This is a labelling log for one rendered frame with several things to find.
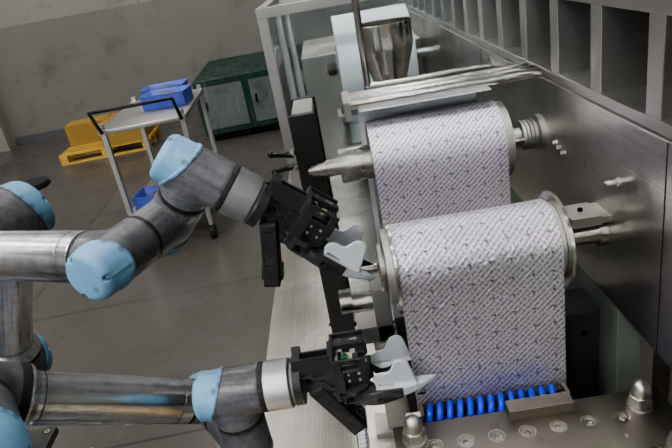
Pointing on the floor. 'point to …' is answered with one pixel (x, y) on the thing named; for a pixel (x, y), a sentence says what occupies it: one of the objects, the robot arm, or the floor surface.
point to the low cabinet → (237, 96)
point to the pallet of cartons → (82, 137)
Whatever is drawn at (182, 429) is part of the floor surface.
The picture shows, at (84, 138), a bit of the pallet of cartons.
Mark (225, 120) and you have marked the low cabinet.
